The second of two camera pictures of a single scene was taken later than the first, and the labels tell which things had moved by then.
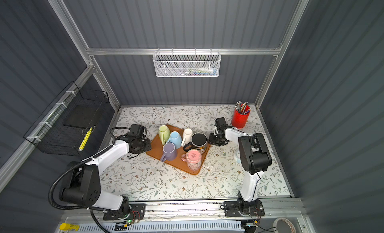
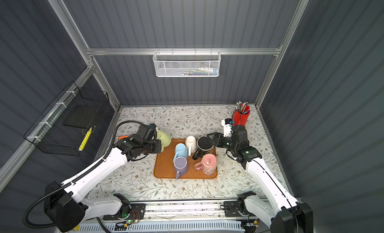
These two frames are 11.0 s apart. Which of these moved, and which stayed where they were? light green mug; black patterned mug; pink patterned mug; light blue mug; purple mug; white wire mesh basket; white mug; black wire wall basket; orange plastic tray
Moved: pink patterned mug; purple mug; white mug; light blue mug; light green mug; orange plastic tray; black patterned mug
Stayed: white wire mesh basket; black wire wall basket
